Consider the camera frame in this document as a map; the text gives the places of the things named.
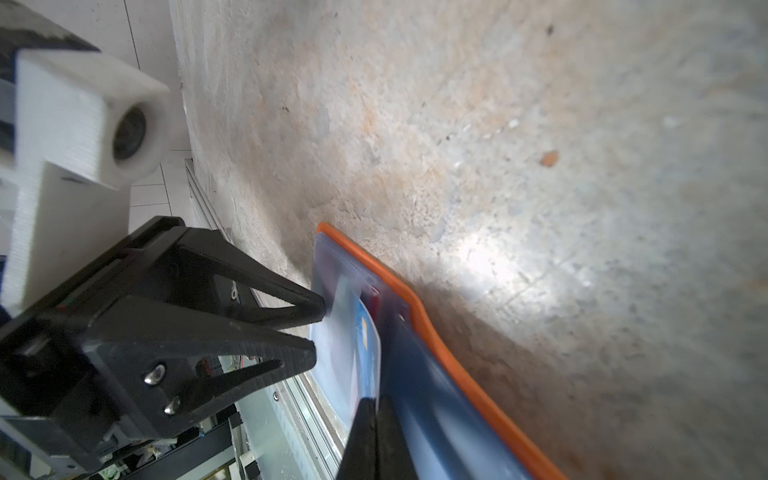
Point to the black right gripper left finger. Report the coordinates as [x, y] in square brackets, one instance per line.
[359, 458]

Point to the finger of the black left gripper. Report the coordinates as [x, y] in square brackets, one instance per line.
[195, 259]

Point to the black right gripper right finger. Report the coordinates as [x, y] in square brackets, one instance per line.
[393, 460]

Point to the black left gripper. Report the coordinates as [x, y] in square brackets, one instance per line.
[84, 373]

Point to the blue credit card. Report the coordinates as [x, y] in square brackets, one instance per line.
[348, 346]

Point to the orange card holder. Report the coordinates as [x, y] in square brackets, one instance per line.
[453, 429]

